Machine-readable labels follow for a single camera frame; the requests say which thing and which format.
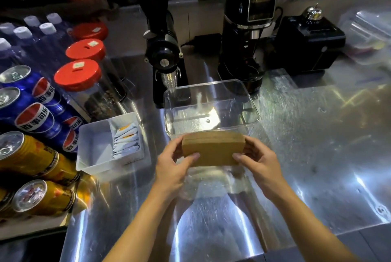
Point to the person's right hand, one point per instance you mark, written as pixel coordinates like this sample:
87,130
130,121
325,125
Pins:
262,170

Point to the person's left hand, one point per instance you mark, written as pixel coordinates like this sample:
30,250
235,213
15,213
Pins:
168,173

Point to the person's left thumb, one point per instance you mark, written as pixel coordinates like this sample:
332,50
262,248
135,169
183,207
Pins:
191,158

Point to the person's right thumb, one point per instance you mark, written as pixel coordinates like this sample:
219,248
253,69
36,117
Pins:
239,158

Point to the stack of brown paper sleeves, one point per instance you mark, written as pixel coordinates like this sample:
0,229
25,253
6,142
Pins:
213,148

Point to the person's left forearm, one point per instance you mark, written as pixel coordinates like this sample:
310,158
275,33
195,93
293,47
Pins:
143,228

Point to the person's right forearm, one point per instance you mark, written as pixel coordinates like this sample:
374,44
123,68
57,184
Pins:
308,228

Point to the clear plastic container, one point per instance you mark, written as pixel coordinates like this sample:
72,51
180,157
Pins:
210,109

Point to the row of white sachets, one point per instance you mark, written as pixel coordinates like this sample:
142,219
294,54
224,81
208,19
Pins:
125,142

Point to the white plastic tray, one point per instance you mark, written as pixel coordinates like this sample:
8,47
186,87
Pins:
94,148

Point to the black power adapter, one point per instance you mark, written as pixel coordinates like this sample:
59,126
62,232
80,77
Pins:
207,43

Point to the slim black coffee grinder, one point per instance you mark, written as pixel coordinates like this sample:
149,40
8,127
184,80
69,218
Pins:
162,41

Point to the blue soda can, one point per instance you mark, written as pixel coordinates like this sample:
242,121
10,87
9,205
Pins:
69,142
27,115
73,122
33,86

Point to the yellow drink can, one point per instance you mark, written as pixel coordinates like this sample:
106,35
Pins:
27,153
65,171
42,197

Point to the wide black coffee grinder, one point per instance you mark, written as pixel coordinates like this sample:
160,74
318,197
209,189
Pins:
249,26

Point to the black box machine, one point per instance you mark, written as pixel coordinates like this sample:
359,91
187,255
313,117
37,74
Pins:
308,44

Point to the red lid glass jar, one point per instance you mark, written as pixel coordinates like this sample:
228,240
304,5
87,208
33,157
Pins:
81,77
87,49
90,30

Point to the silver call bell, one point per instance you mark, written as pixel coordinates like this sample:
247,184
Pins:
314,12

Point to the clear plastic bag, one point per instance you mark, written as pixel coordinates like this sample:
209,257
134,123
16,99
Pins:
366,32

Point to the pack of water bottles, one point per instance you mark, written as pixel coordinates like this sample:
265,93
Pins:
30,38

